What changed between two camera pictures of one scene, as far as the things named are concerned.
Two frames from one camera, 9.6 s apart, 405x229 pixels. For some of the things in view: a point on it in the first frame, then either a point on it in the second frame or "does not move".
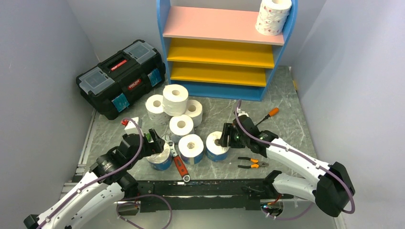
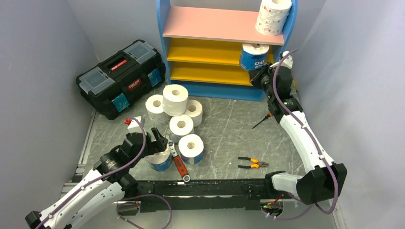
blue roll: (214, 152) → (253, 56)
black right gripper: (229, 129) → (254, 75)
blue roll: (191, 146) does not move
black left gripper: (153, 147) does not move
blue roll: (162, 161) does not move
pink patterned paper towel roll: (272, 15) does not move
